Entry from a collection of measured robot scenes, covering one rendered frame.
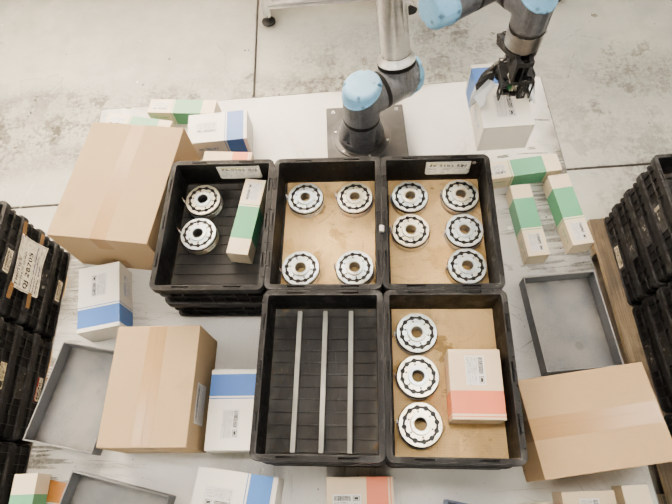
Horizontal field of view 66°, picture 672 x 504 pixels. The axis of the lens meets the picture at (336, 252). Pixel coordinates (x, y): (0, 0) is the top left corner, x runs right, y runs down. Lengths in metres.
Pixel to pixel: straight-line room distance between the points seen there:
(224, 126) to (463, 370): 1.09
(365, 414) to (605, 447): 0.54
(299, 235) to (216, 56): 1.91
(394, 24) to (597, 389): 1.07
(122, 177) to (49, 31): 2.26
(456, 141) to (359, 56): 1.37
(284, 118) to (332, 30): 1.41
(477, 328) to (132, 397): 0.88
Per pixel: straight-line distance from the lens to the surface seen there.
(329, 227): 1.47
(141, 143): 1.70
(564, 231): 1.66
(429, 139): 1.81
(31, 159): 3.19
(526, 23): 1.15
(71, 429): 1.65
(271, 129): 1.87
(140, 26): 3.58
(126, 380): 1.43
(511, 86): 1.26
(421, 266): 1.42
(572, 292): 1.62
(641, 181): 2.18
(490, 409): 1.26
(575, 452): 1.35
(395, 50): 1.59
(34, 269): 2.33
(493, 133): 1.32
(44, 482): 1.64
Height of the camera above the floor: 2.12
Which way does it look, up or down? 64 degrees down
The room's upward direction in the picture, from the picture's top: 9 degrees counter-clockwise
